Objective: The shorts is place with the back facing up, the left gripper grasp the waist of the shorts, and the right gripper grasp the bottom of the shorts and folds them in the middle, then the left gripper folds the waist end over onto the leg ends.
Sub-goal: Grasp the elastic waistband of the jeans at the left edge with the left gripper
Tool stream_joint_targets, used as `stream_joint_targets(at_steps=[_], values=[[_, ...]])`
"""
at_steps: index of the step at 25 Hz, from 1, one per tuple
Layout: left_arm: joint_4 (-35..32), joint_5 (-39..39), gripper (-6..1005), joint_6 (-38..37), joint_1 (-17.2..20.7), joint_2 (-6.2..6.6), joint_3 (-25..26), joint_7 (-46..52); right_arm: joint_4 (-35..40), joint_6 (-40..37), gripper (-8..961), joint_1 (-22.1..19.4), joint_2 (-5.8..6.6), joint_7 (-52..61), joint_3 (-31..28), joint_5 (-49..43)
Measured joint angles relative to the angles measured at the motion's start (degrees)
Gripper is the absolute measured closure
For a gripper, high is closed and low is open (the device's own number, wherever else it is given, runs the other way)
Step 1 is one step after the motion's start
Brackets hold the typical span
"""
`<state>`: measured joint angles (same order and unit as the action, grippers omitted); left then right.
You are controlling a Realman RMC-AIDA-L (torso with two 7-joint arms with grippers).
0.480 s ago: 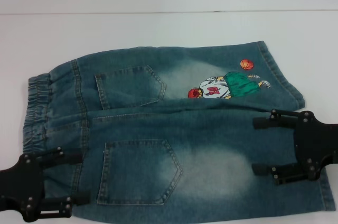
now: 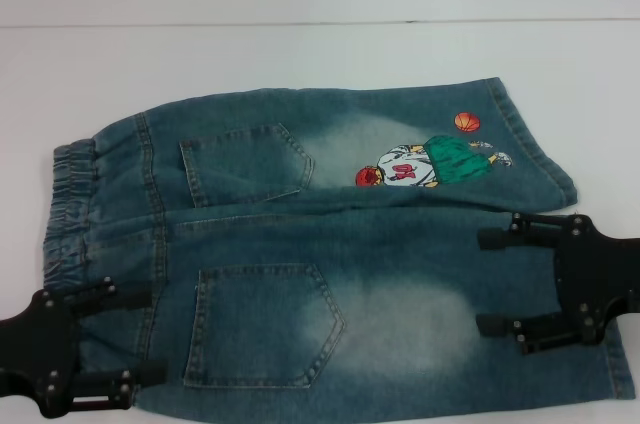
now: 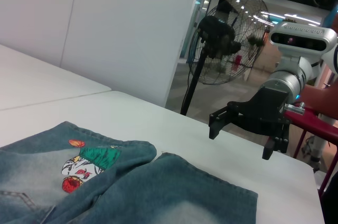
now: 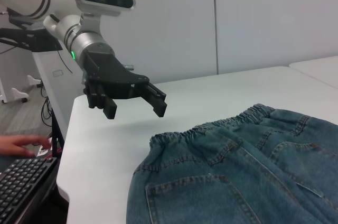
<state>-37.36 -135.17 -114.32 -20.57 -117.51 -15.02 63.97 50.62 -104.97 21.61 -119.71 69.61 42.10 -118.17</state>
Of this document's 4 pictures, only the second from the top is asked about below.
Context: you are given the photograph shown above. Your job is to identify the blue denim shorts with cartoon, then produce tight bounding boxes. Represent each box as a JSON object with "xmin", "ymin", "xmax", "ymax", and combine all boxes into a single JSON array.
[{"xmin": 42, "ymin": 76, "xmax": 640, "ymax": 424}]

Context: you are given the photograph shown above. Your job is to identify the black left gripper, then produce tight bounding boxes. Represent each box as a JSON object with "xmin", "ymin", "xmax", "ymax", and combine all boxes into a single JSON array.
[{"xmin": 0, "ymin": 277, "xmax": 169, "ymax": 419}]

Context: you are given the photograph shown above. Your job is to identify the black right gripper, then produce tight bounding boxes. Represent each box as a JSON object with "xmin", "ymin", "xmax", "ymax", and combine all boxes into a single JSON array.
[{"xmin": 474, "ymin": 212, "xmax": 640, "ymax": 357}]

